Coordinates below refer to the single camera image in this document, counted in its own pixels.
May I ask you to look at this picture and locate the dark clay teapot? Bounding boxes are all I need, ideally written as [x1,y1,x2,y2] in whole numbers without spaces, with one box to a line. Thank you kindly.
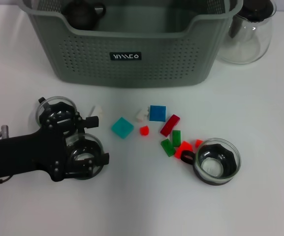
[63,0,107,31]

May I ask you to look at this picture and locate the glass carafe with black lid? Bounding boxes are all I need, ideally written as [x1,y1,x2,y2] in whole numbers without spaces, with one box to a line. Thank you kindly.
[215,0,277,65]

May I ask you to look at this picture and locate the green toy brick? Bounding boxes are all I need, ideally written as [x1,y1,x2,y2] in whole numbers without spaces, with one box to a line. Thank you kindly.
[160,138,176,157]
[170,129,182,148]

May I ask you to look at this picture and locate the silver left gripper cable connector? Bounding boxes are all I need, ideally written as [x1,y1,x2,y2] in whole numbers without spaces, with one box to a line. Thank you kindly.
[0,125,9,140]

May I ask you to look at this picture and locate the large red toy brick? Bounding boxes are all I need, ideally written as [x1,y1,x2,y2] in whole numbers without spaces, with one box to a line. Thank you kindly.
[173,140,194,159]

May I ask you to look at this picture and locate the grey-green perforated storage bin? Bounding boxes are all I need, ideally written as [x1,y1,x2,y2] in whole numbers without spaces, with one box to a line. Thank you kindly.
[21,0,243,89]

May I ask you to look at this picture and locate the blue square toy plate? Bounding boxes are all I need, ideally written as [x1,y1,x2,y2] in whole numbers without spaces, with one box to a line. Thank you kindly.
[149,105,167,122]

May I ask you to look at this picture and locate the teal square toy plate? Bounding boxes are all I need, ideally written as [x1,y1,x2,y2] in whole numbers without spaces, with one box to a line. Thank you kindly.
[111,117,134,140]

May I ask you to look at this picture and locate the white toy brick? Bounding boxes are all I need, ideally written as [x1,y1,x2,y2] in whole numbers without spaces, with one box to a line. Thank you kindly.
[89,105,105,120]
[135,107,150,123]

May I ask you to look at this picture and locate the dark red long toy brick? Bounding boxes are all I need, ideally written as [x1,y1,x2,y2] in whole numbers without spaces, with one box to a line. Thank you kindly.
[159,114,181,137]

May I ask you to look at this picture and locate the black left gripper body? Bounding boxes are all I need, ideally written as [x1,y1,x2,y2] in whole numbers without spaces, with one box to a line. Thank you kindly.
[0,101,83,183]

